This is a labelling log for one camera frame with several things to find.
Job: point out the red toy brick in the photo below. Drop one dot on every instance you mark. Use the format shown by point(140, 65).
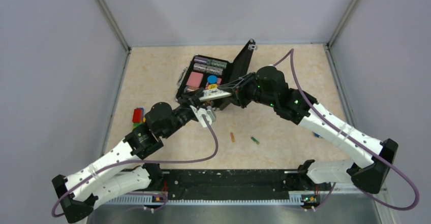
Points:
point(138, 115)

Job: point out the orange battery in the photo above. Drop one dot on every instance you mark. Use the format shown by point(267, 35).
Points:
point(232, 137)

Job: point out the black poker chip case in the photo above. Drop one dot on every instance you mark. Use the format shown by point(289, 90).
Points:
point(235, 69)

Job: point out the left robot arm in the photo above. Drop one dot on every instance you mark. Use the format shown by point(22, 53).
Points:
point(125, 167)

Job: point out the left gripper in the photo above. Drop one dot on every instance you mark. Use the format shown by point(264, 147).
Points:
point(188, 100)

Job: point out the yellow big blind chip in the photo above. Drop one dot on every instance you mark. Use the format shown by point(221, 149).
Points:
point(212, 86)

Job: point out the green battery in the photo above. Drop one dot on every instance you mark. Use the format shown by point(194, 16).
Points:
point(255, 140)

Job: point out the purple poker chip stack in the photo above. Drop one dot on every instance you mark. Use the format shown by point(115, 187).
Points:
point(202, 60)

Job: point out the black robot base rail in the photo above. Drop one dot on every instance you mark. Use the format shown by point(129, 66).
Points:
point(242, 187)

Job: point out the green toy brick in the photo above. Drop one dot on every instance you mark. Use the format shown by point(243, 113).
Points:
point(137, 125)

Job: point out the blue tan chip stack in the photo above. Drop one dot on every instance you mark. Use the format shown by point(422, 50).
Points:
point(207, 69)

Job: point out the blue dealer chip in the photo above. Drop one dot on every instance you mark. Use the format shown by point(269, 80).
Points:
point(212, 79)

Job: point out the white remote control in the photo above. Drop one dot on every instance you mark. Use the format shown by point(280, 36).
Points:
point(214, 94)

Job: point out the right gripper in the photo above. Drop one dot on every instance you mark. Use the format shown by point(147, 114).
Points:
point(239, 89)

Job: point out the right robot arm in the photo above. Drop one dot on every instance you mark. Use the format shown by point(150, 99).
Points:
point(364, 168)

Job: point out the green poker chip stack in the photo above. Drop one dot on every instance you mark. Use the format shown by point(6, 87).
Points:
point(218, 64)

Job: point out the red playing card deck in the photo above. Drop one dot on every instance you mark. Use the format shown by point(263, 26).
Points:
point(194, 79)

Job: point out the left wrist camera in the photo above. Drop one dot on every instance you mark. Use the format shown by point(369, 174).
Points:
point(205, 115)

